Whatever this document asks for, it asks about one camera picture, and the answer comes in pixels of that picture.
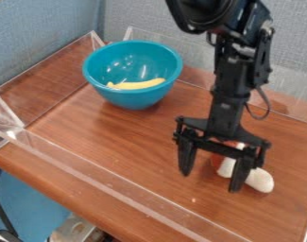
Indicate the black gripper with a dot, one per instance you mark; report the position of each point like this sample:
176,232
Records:
191,136

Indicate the plush mushroom toy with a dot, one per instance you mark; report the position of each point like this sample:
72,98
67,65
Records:
259,179

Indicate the blue plastic bowl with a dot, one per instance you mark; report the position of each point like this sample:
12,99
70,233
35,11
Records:
132,61

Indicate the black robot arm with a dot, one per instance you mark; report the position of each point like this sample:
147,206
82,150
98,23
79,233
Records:
239,31

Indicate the yellow plush banana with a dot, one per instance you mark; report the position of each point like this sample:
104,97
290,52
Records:
136,85

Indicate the white object under table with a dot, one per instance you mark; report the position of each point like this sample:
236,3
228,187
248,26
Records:
76,230

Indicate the black stand leg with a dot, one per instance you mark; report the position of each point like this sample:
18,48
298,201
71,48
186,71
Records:
8,233

